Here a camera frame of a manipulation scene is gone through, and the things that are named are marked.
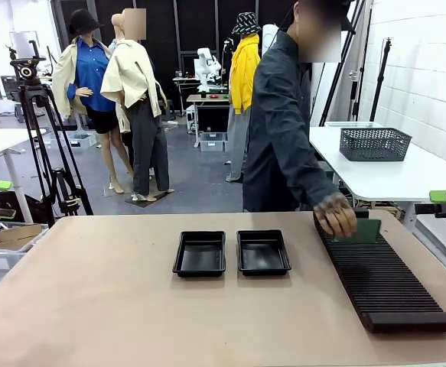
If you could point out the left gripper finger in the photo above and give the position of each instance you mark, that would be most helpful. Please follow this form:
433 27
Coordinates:
0 186
2 214

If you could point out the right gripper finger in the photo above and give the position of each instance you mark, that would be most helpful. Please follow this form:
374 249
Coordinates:
427 209
438 196

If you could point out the green perforated circuit board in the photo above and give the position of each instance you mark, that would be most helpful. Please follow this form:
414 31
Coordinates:
368 231

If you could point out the black ESD tray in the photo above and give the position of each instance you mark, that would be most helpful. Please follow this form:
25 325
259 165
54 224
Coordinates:
199 254
262 254

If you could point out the small white robot arm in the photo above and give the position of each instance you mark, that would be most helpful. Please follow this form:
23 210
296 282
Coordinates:
203 72

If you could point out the person right forearm dark sleeve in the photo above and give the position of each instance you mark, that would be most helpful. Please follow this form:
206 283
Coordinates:
314 176

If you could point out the person right hand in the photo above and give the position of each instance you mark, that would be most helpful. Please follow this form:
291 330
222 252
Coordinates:
339 219

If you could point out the brown cardboard box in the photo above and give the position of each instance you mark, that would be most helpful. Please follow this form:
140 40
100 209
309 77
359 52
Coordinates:
16 233

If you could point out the white table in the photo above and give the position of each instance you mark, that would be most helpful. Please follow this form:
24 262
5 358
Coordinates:
0 139
360 179

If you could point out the grey plastic basket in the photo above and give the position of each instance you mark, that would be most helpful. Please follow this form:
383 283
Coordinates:
375 147

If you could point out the black slotted board rack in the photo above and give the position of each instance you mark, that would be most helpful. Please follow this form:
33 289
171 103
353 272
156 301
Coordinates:
379 275

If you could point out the clear storage box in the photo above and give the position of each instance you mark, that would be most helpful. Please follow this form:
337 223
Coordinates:
212 143
83 141

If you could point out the clear plastic tray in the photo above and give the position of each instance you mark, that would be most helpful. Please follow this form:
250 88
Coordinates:
337 124

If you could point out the black light stand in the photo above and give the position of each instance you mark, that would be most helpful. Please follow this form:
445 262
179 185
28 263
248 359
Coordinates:
380 80

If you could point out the grey panel screen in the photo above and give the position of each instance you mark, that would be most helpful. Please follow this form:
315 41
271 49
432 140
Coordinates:
20 44

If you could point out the mannequin blue shirt black hat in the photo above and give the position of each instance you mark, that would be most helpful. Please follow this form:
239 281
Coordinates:
90 72

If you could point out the black slanted stand poles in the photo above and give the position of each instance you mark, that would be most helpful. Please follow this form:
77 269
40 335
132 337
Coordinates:
331 93

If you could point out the person in dark jacket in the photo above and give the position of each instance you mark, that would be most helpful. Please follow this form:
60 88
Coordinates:
276 134

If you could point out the mannequin cream jacket grey trousers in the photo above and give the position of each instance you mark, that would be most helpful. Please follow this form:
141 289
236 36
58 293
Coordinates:
131 76

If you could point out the black cabinet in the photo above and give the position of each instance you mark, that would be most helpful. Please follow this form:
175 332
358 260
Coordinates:
213 118

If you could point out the wooden top workbench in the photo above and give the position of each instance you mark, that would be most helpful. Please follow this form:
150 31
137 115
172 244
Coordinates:
207 98

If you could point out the mannequin yellow hoodie bucket hat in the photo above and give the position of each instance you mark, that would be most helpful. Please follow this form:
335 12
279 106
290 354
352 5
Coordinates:
243 76

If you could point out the dark wall monitor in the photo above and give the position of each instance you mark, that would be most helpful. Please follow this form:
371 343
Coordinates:
8 84

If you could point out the black camera tripod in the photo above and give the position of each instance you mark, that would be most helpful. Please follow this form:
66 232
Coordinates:
27 72

